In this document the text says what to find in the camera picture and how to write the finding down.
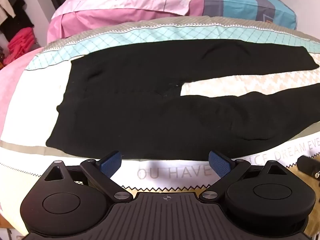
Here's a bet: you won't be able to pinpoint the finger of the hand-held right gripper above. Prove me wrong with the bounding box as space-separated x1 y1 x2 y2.
297 155 320 178

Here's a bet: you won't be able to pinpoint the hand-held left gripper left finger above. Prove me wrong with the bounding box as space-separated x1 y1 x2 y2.
37 151 133 202

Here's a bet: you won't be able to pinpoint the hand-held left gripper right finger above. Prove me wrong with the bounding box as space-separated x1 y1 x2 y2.
199 151 291 202

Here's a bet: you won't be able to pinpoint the black pants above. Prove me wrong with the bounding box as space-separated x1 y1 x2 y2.
46 39 320 161

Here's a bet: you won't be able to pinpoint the teal and beige patterned bedspread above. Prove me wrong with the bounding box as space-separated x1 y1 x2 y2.
0 15 320 240

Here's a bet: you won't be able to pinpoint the pink bed sheet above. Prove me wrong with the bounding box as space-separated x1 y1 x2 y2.
0 47 44 138

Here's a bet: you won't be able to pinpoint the pile of red clothes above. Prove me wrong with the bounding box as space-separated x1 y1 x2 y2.
7 27 37 65

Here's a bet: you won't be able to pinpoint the pink quilt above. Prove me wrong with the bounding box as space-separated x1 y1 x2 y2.
47 0 208 44

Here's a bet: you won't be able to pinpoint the blue and grey striped quilt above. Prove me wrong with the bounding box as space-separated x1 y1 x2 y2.
192 0 298 29

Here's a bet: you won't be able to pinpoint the dark hanging clothes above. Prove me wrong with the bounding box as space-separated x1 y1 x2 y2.
0 0 34 43

